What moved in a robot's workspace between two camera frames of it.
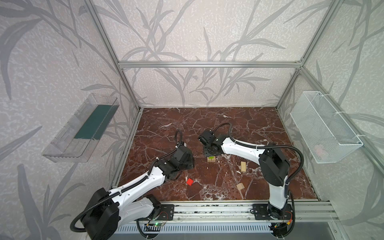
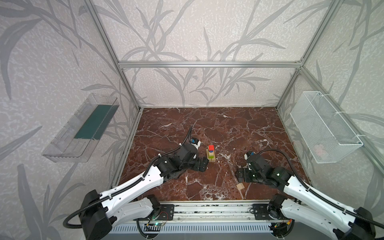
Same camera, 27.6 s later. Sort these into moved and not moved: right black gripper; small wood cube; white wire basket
Moved: right black gripper
Not moved: white wire basket; small wood cube
